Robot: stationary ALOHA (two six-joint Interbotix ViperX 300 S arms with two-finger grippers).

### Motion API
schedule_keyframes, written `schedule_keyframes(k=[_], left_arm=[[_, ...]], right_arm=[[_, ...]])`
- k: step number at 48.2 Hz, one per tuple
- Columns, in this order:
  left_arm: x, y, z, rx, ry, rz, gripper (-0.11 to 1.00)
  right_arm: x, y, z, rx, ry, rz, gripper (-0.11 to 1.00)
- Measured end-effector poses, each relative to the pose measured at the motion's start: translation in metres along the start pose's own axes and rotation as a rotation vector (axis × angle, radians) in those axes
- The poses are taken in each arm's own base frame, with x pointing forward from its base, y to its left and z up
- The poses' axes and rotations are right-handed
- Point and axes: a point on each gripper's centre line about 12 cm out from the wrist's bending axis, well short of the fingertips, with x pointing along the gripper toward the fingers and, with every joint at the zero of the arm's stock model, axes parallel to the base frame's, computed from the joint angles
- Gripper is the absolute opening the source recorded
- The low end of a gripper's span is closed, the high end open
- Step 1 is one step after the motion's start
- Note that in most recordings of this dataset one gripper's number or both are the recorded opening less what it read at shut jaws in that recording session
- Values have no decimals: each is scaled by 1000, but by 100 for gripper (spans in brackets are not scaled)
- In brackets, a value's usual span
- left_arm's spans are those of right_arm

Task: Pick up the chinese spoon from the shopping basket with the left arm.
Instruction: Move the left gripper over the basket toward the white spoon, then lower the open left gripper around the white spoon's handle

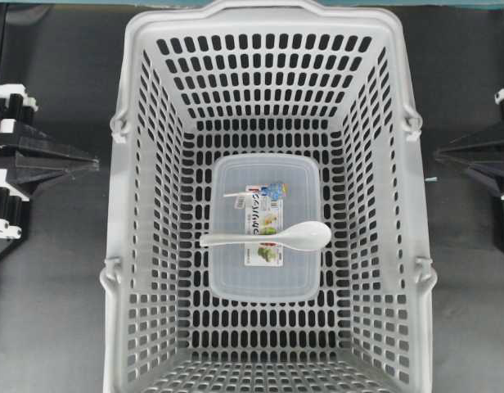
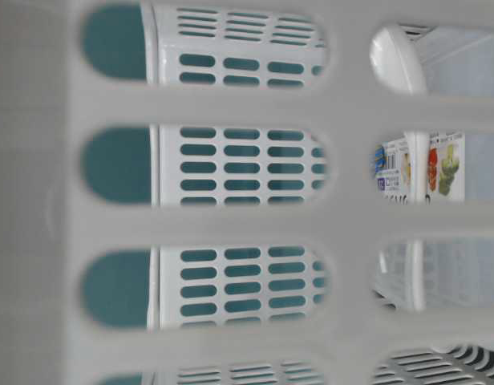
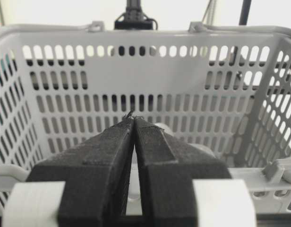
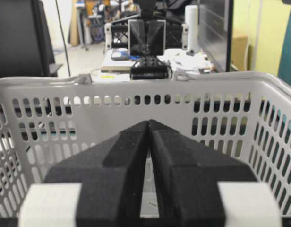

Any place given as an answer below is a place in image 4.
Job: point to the cardboard box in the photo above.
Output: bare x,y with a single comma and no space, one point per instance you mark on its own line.
238,49

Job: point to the white paper roll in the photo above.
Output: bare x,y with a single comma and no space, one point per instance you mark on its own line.
191,19

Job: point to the black wrist camera block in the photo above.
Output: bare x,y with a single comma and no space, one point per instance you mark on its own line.
150,68

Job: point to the grey plastic shopping basket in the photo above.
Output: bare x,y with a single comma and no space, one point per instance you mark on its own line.
245,115

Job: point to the opposite arm black gripper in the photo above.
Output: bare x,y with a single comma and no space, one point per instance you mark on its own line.
146,38

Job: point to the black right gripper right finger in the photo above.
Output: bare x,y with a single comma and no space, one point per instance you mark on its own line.
202,187

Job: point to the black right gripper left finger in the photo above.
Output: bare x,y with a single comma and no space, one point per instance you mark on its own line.
99,187

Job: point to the black computer monitor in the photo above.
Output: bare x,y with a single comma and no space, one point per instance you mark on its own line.
215,31

